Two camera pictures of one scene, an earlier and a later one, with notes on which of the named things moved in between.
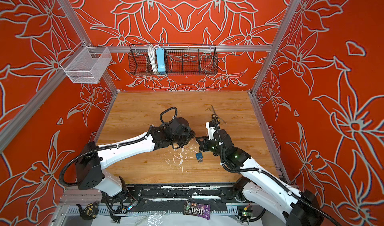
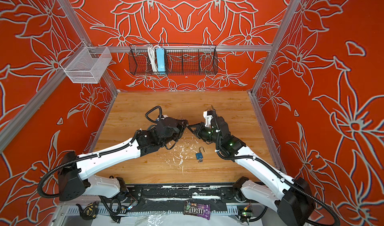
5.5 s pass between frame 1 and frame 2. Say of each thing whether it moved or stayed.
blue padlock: stayed
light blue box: stayed
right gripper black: moved
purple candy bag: stayed
